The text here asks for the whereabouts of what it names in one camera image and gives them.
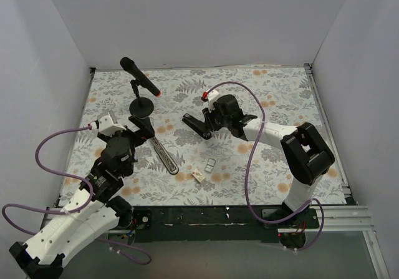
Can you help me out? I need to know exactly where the grey black stapler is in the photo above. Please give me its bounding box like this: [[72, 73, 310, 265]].
[[150, 137, 179, 175]]

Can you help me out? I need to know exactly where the staple strips pack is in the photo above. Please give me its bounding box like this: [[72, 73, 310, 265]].
[[204, 159, 216, 173]]

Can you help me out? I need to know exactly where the staple box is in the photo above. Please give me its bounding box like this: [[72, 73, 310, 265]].
[[191, 169, 206, 183]]

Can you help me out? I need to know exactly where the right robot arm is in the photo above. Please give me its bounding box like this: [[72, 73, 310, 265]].
[[201, 90, 335, 228]]

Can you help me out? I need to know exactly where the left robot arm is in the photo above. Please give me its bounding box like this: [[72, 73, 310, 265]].
[[9, 112, 155, 278]]

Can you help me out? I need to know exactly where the black microphone stand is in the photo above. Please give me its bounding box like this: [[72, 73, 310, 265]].
[[129, 80, 154, 118]]

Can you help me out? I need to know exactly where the floral patterned table mat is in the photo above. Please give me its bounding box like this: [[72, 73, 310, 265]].
[[57, 66, 347, 207]]

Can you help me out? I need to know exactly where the black microphone orange tip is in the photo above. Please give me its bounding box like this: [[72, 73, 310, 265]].
[[120, 57, 161, 97]]

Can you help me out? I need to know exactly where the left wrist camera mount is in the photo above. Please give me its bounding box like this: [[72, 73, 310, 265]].
[[88, 111, 126, 137]]

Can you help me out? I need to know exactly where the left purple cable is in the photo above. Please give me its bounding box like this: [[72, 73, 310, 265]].
[[1, 124, 153, 266]]

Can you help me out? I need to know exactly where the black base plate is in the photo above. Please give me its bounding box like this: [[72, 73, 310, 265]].
[[95, 205, 319, 245]]

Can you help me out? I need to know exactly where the aluminium frame rail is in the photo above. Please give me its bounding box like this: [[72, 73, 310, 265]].
[[40, 205, 375, 233]]

